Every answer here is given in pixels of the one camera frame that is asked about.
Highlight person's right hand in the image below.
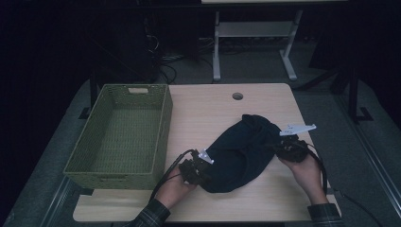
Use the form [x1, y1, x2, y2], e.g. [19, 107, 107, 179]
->
[278, 154, 329, 206]

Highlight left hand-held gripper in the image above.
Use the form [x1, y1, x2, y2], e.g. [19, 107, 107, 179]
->
[179, 148, 215, 185]

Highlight black floor cable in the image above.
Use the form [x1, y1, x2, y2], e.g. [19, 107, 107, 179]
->
[334, 189, 376, 227]

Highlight green woven basket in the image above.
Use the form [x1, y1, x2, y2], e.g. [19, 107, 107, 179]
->
[62, 83, 174, 191]

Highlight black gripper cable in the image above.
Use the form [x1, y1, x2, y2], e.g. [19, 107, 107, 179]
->
[302, 141, 329, 195]
[149, 149, 195, 202]

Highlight white metal desk frame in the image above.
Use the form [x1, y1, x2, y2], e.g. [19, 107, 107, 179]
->
[201, 0, 348, 83]

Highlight metal floor rail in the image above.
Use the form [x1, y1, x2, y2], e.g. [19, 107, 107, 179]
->
[332, 93, 401, 218]
[39, 175, 77, 227]

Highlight person's left hand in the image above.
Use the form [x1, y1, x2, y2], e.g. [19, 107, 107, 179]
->
[154, 166, 198, 209]

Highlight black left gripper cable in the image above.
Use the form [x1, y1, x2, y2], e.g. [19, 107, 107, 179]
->
[149, 149, 195, 202]

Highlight black metal stand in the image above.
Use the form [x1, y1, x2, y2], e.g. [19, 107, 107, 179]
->
[292, 53, 375, 124]
[78, 70, 98, 120]

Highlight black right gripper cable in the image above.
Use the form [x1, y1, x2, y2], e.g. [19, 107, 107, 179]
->
[302, 141, 329, 195]

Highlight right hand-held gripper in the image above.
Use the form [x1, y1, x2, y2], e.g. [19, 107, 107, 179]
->
[273, 123, 317, 163]

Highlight tangle of floor cables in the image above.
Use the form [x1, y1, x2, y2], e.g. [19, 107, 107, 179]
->
[143, 31, 216, 85]

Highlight dark navy garment white print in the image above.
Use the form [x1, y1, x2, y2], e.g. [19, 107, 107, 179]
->
[200, 113, 283, 194]

